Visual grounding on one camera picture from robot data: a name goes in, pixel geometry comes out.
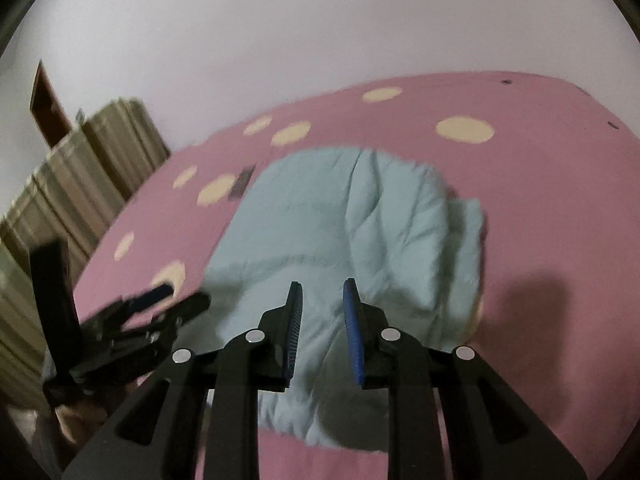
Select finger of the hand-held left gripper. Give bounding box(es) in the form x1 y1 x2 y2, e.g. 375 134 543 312
94 283 176 329
116 291 212 347

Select light blue puffer jacket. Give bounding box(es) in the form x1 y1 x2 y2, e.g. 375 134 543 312
202 146 489 455

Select person's left forearm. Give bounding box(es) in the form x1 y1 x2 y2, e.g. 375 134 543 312
51 399 109 455

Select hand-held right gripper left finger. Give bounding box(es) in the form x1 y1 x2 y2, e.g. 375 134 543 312
60 280 305 480

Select brown wooden door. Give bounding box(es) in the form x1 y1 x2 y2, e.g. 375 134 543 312
29 59 74 149

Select beige striped curtain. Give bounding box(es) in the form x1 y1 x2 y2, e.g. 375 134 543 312
0 97 172 403

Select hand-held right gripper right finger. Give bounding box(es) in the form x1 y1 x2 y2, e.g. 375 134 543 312
342 277 587 480

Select pink spotted bed sheet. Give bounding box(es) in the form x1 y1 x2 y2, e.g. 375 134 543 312
75 71 640 480

